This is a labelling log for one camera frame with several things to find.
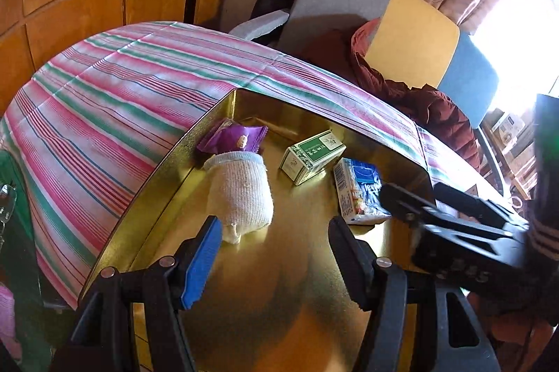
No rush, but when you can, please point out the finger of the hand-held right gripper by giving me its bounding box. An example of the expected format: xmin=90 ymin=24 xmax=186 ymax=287
xmin=434 ymin=182 xmax=530 ymax=229
xmin=380 ymin=182 xmax=514 ymax=242

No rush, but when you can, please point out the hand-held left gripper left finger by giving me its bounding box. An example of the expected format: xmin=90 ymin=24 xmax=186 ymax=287
xmin=57 ymin=215 xmax=224 ymax=372

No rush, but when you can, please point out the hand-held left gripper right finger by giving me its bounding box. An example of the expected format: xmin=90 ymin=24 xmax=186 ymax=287
xmin=327 ymin=215 xmax=503 ymax=372

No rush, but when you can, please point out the blue tissue packet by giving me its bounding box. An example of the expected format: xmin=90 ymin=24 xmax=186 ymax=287
xmin=333 ymin=158 xmax=392 ymax=225

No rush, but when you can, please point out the gold metal tray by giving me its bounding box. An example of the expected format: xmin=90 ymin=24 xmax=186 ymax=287
xmin=76 ymin=89 xmax=437 ymax=372

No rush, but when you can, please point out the white ribbed sock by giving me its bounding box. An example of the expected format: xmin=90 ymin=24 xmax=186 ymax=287
xmin=203 ymin=151 xmax=274 ymax=245

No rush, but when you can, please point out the cardboard box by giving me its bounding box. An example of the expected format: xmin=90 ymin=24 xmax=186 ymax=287
xmin=491 ymin=110 xmax=526 ymax=146

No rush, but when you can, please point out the maroon jacket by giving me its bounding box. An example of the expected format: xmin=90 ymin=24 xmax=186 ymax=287
xmin=301 ymin=18 xmax=482 ymax=172

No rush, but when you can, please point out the green and white box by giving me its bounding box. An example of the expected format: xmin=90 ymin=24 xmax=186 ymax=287
xmin=279 ymin=130 xmax=347 ymax=186

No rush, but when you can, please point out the purple snack packet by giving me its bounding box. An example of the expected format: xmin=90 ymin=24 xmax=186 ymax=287
xmin=196 ymin=117 xmax=269 ymax=157

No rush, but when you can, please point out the grey yellow blue sofa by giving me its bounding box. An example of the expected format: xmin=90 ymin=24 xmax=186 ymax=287
xmin=227 ymin=0 xmax=501 ymax=128

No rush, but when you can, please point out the green cloth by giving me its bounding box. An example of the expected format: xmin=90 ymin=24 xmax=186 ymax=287
xmin=0 ymin=149 xmax=55 ymax=372

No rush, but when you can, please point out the window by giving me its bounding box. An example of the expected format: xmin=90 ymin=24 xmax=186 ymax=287
xmin=474 ymin=0 xmax=559 ymax=115

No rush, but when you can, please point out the striped tablecloth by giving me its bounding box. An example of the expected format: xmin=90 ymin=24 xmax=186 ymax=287
xmin=0 ymin=21 xmax=503 ymax=309

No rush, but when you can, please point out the pink cloth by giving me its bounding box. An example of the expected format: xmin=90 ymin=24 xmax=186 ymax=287
xmin=0 ymin=285 xmax=22 ymax=360

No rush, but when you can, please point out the metal chair frame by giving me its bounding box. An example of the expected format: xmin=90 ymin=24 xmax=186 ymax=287
xmin=476 ymin=125 xmax=509 ymax=198

